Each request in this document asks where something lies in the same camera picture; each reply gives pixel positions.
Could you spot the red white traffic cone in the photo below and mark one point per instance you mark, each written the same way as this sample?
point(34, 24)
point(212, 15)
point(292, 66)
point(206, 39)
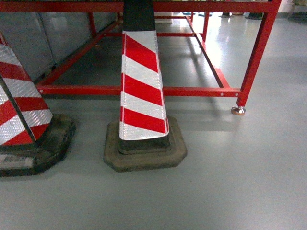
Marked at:
point(144, 137)

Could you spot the red white cone left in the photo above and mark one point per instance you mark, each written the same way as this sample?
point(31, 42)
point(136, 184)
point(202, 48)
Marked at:
point(32, 139)

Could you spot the red metal table frame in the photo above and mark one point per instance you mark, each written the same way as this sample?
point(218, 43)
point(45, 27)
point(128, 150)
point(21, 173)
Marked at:
point(161, 7)

